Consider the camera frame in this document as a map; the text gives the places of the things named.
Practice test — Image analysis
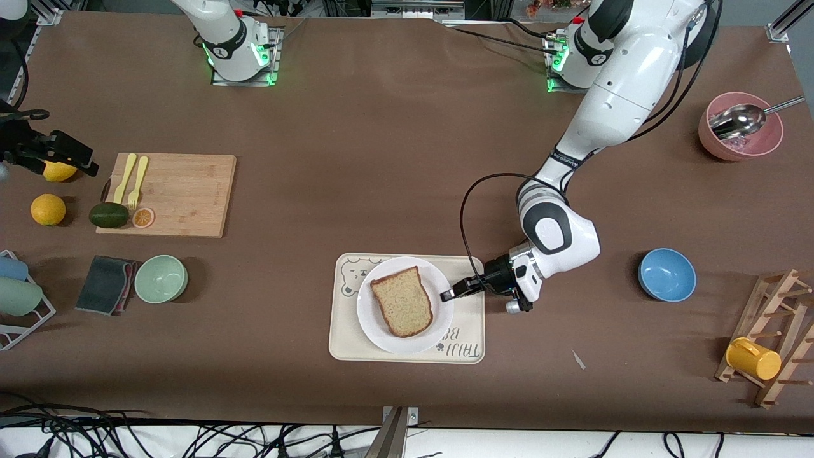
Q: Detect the blue bowl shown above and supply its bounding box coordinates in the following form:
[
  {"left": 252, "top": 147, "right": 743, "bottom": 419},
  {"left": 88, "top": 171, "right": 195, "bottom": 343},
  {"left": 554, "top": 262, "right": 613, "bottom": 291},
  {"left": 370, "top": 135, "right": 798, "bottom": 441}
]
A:
[{"left": 638, "top": 248, "right": 697, "bottom": 303}]

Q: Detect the metal scoop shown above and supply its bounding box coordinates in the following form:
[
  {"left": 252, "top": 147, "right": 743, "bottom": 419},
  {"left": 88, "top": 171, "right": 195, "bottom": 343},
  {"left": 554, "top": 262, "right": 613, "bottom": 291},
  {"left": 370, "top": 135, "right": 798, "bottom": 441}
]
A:
[{"left": 709, "top": 95, "right": 806, "bottom": 141}]

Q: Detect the pale green cup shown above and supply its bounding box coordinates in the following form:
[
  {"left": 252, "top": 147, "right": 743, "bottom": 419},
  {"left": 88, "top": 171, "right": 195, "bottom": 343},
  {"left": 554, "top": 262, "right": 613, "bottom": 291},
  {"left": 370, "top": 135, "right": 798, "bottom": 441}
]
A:
[{"left": 0, "top": 277, "right": 44, "bottom": 317}]

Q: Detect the wooden mug rack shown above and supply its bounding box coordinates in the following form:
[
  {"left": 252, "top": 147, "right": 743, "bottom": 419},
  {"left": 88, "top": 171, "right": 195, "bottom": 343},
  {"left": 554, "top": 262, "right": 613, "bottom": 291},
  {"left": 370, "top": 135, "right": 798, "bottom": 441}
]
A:
[{"left": 715, "top": 268, "right": 814, "bottom": 409}]

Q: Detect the metal edge bracket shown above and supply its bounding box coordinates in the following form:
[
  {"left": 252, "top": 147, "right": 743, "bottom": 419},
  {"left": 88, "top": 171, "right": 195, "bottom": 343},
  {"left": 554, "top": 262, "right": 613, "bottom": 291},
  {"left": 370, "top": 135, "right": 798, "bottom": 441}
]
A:
[{"left": 382, "top": 406, "right": 419, "bottom": 428}]

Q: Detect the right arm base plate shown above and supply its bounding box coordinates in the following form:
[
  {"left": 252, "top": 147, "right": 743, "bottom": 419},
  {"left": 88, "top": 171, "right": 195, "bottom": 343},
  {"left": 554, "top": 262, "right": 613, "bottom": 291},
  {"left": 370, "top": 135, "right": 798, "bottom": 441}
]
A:
[{"left": 211, "top": 25, "right": 282, "bottom": 87}]

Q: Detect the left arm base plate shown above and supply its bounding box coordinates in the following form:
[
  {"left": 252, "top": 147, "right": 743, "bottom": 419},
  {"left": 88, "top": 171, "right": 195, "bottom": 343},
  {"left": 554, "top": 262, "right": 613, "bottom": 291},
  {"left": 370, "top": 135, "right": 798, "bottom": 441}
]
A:
[{"left": 544, "top": 32, "right": 614, "bottom": 95}]

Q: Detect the pink bowl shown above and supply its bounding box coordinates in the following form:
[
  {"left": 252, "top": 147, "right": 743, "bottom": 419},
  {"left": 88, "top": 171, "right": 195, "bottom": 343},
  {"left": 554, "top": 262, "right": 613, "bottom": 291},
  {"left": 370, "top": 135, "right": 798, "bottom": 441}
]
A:
[{"left": 698, "top": 92, "right": 784, "bottom": 162}]

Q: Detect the pale green bowl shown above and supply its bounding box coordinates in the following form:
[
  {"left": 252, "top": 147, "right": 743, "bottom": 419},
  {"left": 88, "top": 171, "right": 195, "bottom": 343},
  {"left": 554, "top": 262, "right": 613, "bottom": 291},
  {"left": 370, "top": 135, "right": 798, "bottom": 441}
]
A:
[{"left": 134, "top": 254, "right": 189, "bottom": 304}]

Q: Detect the black floor cable tangle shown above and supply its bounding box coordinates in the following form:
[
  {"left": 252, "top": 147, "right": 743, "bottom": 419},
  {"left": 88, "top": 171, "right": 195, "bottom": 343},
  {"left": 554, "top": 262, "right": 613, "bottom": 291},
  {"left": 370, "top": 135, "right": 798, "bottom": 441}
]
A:
[{"left": 0, "top": 391, "right": 382, "bottom": 458}]

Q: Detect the bread slice with plain face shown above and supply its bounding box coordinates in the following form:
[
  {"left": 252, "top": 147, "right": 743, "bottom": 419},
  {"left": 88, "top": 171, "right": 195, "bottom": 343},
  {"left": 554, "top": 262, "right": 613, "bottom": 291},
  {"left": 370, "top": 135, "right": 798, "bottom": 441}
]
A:
[{"left": 370, "top": 266, "right": 434, "bottom": 337}]

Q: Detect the black right camera cable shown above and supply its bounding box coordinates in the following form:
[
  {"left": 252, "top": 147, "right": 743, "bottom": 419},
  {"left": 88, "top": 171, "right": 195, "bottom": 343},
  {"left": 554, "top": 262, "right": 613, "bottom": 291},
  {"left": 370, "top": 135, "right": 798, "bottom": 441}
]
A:
[{"left": 0, "top": 38, "right": 50, "bottom": 123}]

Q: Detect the black left camera cable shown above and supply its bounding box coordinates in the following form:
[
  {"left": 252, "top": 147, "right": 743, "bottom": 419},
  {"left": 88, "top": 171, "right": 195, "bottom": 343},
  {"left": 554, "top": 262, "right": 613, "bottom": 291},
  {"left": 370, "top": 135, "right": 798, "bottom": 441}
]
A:
[{"left": 459, "top": 172, "right": 549, "bottom": 282}]

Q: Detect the bread slice under egg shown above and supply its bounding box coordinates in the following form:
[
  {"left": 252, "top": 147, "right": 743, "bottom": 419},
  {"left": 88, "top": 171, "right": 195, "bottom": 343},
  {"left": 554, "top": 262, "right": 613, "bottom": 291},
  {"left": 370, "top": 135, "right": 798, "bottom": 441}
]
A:
[{"left": 388, "top": 317, "right": 435, "bottom": 339}]

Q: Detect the black camera cable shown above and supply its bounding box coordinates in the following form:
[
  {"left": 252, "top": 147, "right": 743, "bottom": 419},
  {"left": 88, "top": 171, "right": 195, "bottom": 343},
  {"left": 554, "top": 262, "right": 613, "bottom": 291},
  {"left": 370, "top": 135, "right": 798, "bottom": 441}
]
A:
[
  {"left": 0, "top": 38, "right": 50, "bottom": 123},
  {"left": 459, "top": 172, "right": 549, "bottom": 282}
]

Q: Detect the dark grey cloth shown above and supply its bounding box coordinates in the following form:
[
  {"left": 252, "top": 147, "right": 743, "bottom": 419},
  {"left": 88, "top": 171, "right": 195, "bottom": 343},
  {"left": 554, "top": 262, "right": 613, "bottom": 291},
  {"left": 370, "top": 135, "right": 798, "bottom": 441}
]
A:
[{"left": 74, "top": 255, "right": 137, "bottom": 317}]

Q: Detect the light blue cup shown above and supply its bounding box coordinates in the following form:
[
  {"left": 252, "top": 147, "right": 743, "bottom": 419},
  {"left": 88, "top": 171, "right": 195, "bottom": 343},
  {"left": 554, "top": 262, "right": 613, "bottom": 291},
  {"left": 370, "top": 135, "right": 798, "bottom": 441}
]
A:
[{"left": 0, "top": 256, "right": 30, "bottom": 282}]

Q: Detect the yellow plastic knife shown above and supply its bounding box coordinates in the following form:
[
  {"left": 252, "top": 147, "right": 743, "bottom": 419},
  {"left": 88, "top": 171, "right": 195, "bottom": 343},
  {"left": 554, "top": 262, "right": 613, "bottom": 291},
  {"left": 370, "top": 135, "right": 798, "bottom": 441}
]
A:
[{"left": 113, "top": 153, "right": 137, "bottom": 205}]

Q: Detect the round yellow-orange citrus fruit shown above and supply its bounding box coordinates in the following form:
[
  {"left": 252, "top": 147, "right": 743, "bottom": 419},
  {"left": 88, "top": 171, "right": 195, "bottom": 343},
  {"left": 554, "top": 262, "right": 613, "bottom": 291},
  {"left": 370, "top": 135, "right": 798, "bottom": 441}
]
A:
[{"left": 31, "top": 193, "right": 67, "bottom": 226}]

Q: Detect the white wire rack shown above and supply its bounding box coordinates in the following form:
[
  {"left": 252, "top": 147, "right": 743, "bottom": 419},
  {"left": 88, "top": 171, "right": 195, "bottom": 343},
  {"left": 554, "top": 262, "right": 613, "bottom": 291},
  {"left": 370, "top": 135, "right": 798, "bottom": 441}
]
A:
[{"left": 0, "top": 249, "right": 57, "bottom": 352}]

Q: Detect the yellow lemon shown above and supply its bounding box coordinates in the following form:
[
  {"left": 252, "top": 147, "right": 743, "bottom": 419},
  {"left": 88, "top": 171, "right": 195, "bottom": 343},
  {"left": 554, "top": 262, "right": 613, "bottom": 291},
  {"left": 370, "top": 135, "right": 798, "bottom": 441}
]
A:
[{"left": 42, "top": 160, "right": 78, "bottom": 183}]

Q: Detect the yellow plastic fork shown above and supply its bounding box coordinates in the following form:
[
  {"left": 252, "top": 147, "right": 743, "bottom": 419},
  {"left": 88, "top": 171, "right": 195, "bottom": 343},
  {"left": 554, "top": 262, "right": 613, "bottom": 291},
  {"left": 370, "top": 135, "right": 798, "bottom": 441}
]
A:
[{"left": 127, "top": 156, "right": 149, "bottom": 211}]

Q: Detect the grey angled bar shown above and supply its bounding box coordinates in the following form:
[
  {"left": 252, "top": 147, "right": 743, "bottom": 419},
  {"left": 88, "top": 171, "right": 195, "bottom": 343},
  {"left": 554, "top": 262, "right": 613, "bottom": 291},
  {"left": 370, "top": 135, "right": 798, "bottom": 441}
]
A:
[{"left": 362, "top": 407, "right": 410, "bottom": 458}]

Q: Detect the green avocado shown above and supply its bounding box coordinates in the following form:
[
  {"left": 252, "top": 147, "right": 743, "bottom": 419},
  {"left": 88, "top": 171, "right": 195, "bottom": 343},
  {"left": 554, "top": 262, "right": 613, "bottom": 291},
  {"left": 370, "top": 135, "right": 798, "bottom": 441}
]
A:
[{"left": 88, "top": 202, "right": 130, "bottom": 229}]

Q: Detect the wooden cutting board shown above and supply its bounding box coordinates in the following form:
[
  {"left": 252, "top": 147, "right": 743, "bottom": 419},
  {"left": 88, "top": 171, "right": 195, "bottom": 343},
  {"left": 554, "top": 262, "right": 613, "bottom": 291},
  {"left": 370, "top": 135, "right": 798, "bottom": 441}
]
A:
[{"left": 95, "top": 152, "right": 237, "bottom": 239}]

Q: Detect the black table cable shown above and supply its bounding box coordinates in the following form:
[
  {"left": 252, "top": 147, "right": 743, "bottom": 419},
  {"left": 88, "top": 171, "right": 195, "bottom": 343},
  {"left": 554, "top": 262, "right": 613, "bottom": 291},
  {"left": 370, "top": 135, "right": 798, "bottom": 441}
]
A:
[{"left": 439, "top": 19, "right": 555, "bottom": 57}]

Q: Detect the yellow mug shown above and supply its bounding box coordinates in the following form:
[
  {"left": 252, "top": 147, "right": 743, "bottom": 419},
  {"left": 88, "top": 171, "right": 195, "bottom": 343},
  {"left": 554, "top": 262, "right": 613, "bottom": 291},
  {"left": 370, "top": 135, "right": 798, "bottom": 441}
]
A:
[{"left": 726, "top": 337, "right": 782, "bottom": 381}]

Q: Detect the white round plate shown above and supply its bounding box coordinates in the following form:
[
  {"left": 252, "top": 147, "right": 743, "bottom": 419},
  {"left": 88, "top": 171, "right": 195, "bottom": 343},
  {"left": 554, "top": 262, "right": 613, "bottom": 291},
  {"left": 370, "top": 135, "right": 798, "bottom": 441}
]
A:
[{"left": 356, "top": 256, "right": 455, "bottom": 356}]

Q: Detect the cream tray with bear print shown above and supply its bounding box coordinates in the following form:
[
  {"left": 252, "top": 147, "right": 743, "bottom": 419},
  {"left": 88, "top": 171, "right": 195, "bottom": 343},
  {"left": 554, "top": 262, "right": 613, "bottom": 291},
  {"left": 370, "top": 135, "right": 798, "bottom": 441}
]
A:
[{"left": 328, "top": 253, "right": 486, "bottom": 365}]

